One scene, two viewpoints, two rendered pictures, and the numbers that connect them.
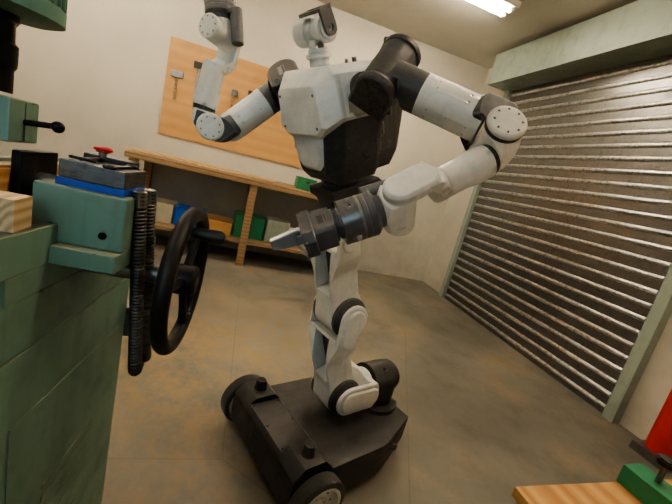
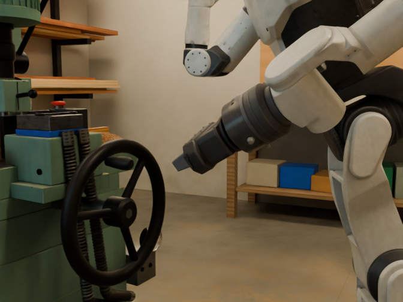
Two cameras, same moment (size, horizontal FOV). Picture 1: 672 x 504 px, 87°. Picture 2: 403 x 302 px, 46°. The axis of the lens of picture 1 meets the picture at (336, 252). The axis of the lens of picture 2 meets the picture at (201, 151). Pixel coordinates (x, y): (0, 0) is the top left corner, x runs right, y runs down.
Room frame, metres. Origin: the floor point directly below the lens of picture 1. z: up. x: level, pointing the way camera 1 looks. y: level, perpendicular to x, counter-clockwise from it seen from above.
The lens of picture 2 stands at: (0.09, -0.45, 1.05)
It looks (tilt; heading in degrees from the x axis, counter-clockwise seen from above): 8 degrees down; 42
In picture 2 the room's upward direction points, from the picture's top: straight up
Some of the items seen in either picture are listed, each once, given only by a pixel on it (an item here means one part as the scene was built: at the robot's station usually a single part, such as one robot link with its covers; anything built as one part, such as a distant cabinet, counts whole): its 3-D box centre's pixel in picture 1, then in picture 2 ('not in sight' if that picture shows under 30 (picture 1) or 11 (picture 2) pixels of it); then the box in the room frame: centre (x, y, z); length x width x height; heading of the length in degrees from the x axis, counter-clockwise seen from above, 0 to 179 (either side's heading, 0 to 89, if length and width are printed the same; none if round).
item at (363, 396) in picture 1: (344, 386); not in sight; (1.28, -0.17, 0.28); 0.21 x 0.20 x 0.13; 131
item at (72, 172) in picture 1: (108, 171); (56, 120); (0.61, 0.42, 0.99); 0.13 x 0.11 x 0.06; 11
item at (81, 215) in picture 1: (101, 212); (54, 155); (0.60, 0.42, 0.91); 0.15 x 0.14 x 0.09; 11
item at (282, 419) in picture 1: (333, 406); not in sight; (1.26, -0.14, 0.19); 0.64 x 0.52 x 0.33; 131
